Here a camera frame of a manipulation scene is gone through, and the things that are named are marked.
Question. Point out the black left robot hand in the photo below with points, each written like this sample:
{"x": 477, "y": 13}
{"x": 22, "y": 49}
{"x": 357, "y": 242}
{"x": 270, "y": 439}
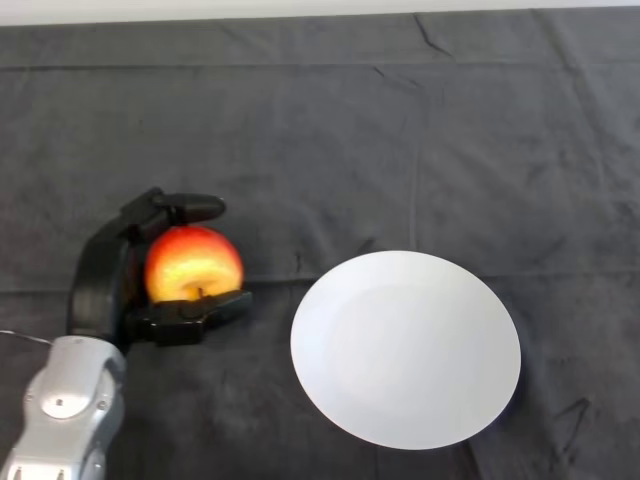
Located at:
{"x": 100, "y": 280}

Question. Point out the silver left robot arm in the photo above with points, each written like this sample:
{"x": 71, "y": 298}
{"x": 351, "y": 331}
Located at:
{"x": 65, "y": 410}

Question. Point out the red yellow apple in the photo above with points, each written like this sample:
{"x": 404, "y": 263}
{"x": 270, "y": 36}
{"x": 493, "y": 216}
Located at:
{"x": 192, "y": 260}

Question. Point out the white round plate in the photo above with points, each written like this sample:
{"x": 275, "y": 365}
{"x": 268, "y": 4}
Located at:
{"x": 405, "y": 350}

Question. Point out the black cloth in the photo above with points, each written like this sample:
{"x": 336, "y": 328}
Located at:
{"x": 350, "y": 150}

